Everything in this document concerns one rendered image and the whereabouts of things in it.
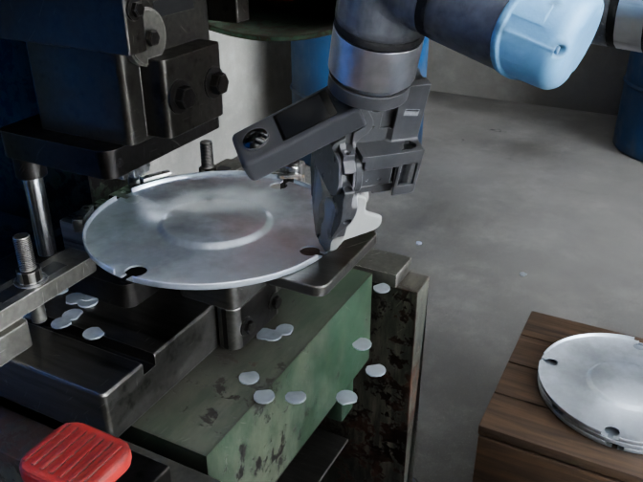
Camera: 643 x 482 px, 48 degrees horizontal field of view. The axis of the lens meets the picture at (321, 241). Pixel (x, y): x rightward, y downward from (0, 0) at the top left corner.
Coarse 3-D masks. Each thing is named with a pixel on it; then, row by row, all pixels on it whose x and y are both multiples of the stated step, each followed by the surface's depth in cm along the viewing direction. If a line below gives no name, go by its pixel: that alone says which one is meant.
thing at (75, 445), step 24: (72, 432) 54; (96, 432) 54; (24, 456) 52; (48, 456) 52; (72, 456) 52; (96, 456) 52; (120, 456) 52; (24, 480) 51; (48, 480) 50; (72, 480) 50; (96, 480) 50
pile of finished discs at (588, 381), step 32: (544, 352) 127; (576, 352) 128; (608, 352) 128; (640, 352) 128; (544, 384) 120; (576, 384) 120; (608, 384) 119; (640, 384) 119; (576, 416) 113; (608, 416) 113; (640, 416) 113; (640, 448) 108
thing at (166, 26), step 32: (160, 0) 71; (192, 0) 76; (160, 32) 71; (192, 32) 77; (32, 64) 74; (64, 64) 72; (96, 64) 70; (128, 64) 69; (160, 64) 69; (192, 64) 73; (64, 96) 74; (96, 96) 72; (128, 96) 70; (160, 96) 71; (192, 96) 72; (64, 128) 76; (96, 128) 74; (128, 128) 72; (160, 128) 73; (192, 128) 76
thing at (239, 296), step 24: (360, 240) 78; (312, 264) 73; (336, 264) 73; (240, 288) 79; (264, 288) 84; (288, 288) 71; (312, 288) 70; (240, 312) 80; (264, 312) 85; (240, 336) 81
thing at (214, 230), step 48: (144, 192) 89; (192, 192) 89; (240, 192) 89; (288, 192) 89; (96, 240) 78; (144, 240) 78; (192, 240) 76; (240, 240) 77; (288, 240) 78; (192, 288) 68
